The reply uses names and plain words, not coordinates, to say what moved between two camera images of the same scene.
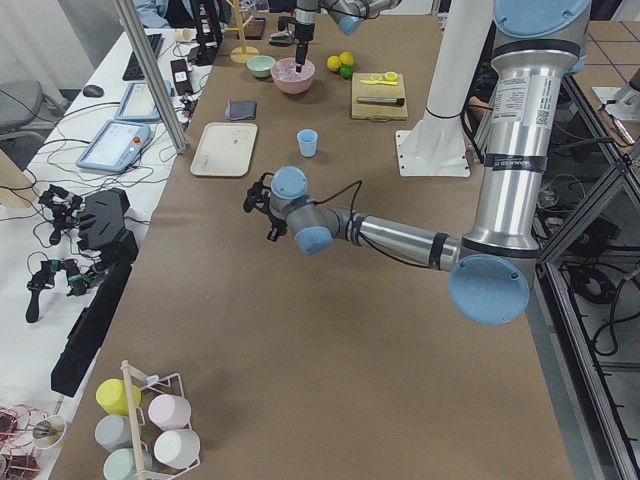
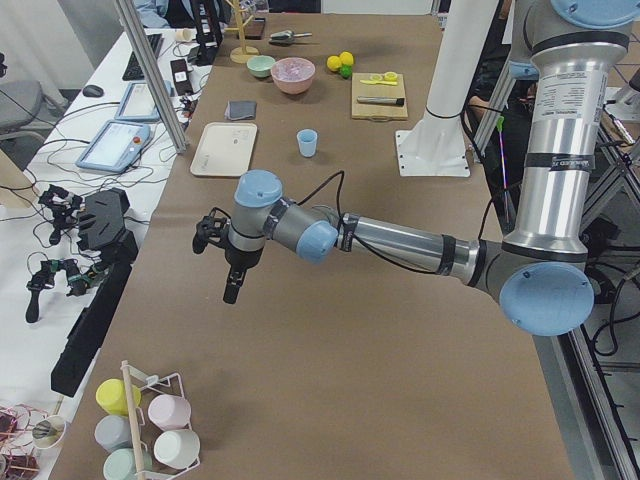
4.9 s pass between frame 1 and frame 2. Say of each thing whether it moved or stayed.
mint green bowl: stayed
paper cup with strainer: stayed
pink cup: stayed
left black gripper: moved
